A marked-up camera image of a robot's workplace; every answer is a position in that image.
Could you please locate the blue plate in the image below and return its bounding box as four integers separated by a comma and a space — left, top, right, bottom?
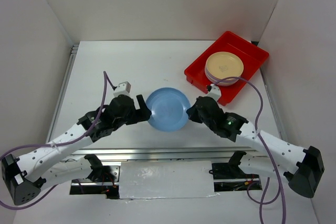
146, 87, 191, 132

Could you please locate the orange plate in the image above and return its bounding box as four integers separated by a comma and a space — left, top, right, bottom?
205, 51, 244, 79

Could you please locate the pink plate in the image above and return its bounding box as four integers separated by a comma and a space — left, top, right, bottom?
205, 70, 240, 82

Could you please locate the purple plate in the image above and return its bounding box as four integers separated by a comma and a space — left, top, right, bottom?
206, 76, 239, 87

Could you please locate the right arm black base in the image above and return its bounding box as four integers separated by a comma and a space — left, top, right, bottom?
208, 163, 259, 183

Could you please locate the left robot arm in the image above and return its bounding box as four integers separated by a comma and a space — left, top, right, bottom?
1, 94, 151, 210

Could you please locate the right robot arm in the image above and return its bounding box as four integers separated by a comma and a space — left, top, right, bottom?
186, 97, 324, 198

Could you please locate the red plastic bin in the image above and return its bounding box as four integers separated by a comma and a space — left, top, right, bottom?
184, 31, 269, 93

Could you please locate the white taped cover panel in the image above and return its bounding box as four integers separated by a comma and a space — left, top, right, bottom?
119, 161, 215, 199

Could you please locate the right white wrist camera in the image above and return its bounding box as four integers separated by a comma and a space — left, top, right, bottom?
206, 83, 222, 102

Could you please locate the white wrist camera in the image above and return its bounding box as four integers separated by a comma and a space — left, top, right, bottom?
113, 81, 131, 98
206, 83, 222, 102

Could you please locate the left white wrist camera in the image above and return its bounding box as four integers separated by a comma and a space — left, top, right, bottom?
113, 81, 131, 98

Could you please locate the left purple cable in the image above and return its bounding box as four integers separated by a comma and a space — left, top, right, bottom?
0, 71, 118, 210

